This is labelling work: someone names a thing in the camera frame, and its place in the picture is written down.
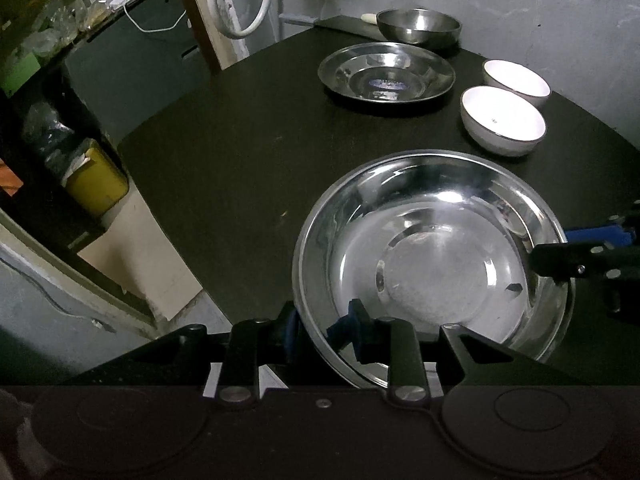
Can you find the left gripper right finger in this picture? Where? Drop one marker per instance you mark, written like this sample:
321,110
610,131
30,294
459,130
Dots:
389,341

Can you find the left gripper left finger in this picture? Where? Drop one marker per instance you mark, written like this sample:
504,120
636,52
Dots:
252,344

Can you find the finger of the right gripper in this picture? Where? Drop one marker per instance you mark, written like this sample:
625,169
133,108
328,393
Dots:
612,234

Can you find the large steel plate front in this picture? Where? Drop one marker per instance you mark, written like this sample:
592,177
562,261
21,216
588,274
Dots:
433,237

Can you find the white ceramic bowl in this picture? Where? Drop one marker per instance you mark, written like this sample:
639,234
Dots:
517,79
500,121

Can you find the steel plate with sticker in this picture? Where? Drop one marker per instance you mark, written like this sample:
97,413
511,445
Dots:
386,73

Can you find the deep steel bowl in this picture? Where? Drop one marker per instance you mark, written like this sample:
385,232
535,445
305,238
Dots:
419,27

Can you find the yellow canister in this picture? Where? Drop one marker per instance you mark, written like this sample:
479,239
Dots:
93,179

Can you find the dark grey cabinet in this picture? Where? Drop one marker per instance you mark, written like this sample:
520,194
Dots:
142,61

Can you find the green box on shelf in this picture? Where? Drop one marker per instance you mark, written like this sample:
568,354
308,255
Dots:
19,73

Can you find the cleaver with cream handle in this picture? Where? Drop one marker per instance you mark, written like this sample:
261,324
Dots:
350,25

